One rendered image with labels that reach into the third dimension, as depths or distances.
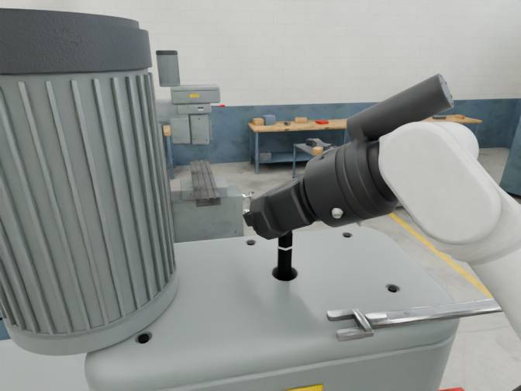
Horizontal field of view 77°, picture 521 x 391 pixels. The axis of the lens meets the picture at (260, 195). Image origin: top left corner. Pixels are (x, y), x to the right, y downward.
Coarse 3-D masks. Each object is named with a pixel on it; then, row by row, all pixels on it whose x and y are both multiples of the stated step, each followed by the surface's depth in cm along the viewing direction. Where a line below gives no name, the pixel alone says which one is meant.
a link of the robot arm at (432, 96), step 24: (408, 96) 31; (432, 96) 29; (360, 120) 34; (384, 120) 32; (408, 120) 32; (360, 144) 34; (336, 168) 34; (360, 168) 32; (360, 192) 33; (384, 192) 33
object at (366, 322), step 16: (448, 304) 41; (464, 304) 40; (480, 304) 40; (496, 304) 40; (336, 320) 39; (368, 320) 38; (384, 320) 38; (400, 320) 38; (416, 320) 38; (432, 320) 39; (336, 336) 37; (352, 336) 36; (368, 336) 37
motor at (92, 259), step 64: (0, 64) 23; (64, 64) 25; (128, 64) 29; (0, 128) 25; (64, 128) 27; (128, 128) 31; (0, 192) 27; (64, 192) 28; (128, 192) 32; (0, 256) 30; (64, 256) 30; (128, 256) 33; (64, 320) 32; (128, 320) 36
